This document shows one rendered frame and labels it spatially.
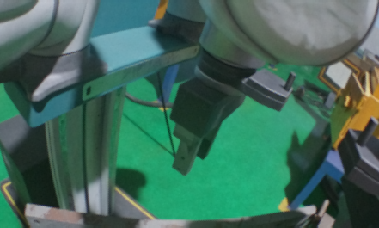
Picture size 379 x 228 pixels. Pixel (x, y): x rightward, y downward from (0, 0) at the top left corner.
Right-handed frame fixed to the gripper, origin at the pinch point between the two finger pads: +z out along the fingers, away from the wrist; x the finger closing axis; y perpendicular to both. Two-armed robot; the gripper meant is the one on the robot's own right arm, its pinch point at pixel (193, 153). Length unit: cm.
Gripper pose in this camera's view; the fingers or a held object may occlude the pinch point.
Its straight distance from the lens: 44.0
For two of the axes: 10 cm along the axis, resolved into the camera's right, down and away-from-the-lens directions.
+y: -8.1, -5.0, 3.0
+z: -2.9, 8.0, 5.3
